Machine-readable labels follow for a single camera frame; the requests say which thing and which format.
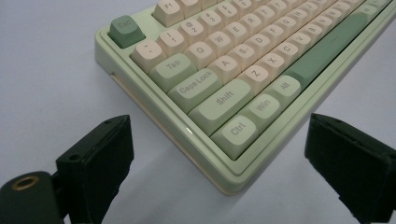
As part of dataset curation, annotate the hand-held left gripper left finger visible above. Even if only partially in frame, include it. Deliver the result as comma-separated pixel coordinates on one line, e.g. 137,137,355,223
55,114,135,224

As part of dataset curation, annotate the green and cream mechanical keyboard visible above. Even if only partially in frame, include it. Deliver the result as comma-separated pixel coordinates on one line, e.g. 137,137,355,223
93,0,396,196

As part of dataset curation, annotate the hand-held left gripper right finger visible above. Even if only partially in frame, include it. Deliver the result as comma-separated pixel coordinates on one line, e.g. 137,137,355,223
304,112,396,224

